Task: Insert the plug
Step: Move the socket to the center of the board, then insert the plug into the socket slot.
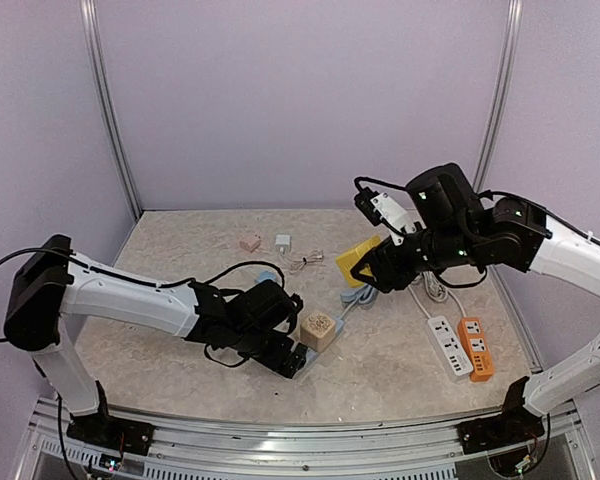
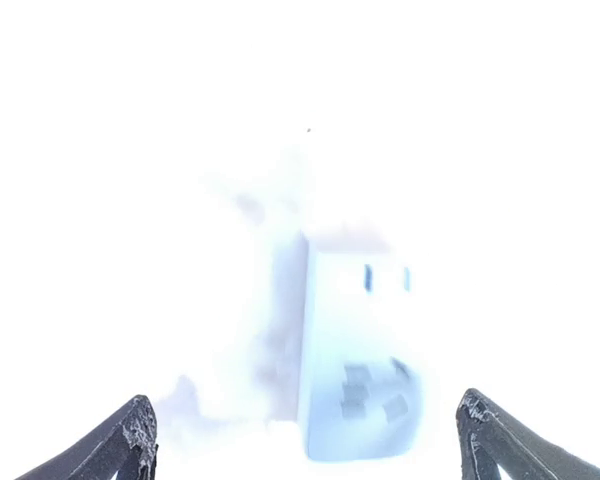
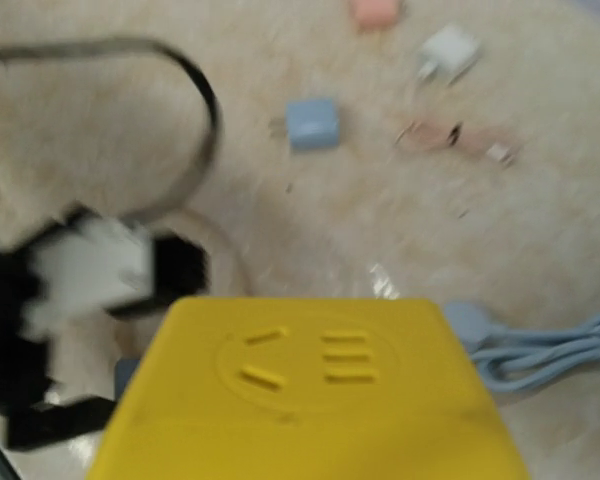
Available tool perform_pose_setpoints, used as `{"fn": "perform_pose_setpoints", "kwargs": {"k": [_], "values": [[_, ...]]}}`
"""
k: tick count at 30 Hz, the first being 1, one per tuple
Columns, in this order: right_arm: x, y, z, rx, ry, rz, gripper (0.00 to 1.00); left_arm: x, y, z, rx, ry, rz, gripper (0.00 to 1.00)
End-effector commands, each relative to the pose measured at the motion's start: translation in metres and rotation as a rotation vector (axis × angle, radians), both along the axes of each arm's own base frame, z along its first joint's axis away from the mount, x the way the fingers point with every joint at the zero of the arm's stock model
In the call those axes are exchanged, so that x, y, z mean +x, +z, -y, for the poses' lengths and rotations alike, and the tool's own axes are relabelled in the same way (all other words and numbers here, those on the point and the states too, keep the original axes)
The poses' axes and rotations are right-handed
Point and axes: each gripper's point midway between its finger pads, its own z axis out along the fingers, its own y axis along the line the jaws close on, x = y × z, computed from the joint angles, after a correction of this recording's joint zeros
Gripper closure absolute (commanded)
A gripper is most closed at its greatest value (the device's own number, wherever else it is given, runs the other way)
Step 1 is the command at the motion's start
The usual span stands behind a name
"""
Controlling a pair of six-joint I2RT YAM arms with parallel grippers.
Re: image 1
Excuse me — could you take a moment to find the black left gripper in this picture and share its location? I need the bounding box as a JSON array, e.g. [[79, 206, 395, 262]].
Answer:
[[231, 327, 309, 379]]

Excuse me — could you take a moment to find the yellow cube socket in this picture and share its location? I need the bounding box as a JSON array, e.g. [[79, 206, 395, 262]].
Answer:
[[335, 235, 381, 288]]

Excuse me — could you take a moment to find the beige cube socket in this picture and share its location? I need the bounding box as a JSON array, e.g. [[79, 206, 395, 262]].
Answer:
[[300, 311, 336, 352]]

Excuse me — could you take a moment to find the blue power strip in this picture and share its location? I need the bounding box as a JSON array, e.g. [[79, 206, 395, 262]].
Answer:
[[297, 314, 344, 378]]

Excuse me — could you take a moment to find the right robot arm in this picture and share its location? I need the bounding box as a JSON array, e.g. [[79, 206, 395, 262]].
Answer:
[[350, 163, 600, 298]]

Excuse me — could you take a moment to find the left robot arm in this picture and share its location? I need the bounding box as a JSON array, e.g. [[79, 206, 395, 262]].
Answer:
[[0, 235, 308, 445]]

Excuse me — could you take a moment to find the small blue plug adapter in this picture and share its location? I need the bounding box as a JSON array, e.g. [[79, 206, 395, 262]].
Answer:
[[256, 271, 277, 284]]

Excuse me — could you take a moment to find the pink plug adapter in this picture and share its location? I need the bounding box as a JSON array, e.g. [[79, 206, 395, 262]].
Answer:
[[239, 234, 262, 252]]

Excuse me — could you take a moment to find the white usb charger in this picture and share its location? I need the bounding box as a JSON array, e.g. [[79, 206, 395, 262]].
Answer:
[[274, 234, 291, 254]]

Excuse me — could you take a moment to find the orange power strip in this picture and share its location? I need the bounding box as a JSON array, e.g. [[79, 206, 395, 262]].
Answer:
[[457, 317, 495, 383]]

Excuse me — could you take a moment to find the white power strip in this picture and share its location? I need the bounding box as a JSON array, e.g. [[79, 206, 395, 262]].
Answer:
[[425, 316, 473, 383]]

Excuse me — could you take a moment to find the pinkish white charging cable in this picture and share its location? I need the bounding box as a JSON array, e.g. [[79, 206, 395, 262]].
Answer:
[[279, 249, 326, 275]]

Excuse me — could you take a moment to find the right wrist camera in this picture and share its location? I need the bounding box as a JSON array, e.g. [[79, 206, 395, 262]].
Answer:
[[354, 187, 416, 236]]

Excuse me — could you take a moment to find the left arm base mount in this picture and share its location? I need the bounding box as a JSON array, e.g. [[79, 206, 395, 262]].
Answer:
[[67, 400, 155, 456]]

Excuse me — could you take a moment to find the aluminium front rail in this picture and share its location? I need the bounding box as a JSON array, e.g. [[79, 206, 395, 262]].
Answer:
[[10, 397, 600, 479]]

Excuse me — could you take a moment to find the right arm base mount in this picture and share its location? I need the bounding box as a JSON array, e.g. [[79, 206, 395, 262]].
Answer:
[[456, 398, 545, 454]]

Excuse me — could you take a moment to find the right aluminium post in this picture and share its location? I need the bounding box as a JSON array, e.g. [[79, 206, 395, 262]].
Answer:
[[473, 0, 524, 191]]

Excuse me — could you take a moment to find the aluminium post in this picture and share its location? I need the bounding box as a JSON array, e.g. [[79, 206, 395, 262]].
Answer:
[[79, 0, 144, 222], [473, 0, 524, 191]]

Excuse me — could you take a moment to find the left aluminium post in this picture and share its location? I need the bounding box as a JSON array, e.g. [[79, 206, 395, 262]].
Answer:
[[79, 0, 144, 222]]

